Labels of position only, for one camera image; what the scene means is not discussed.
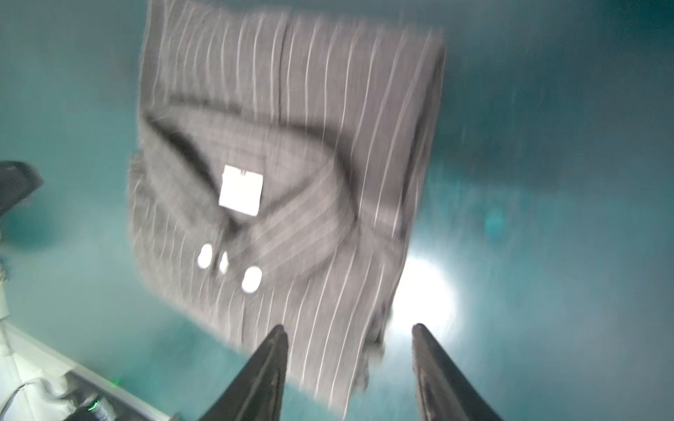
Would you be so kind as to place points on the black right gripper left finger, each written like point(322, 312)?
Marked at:
point(257, 391)

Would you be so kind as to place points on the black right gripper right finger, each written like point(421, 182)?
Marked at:
point(442, 390)

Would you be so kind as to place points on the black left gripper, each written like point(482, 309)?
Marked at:
point(18, 181)

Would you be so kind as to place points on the dark grey striped shirt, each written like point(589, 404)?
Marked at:
point(280, 163)

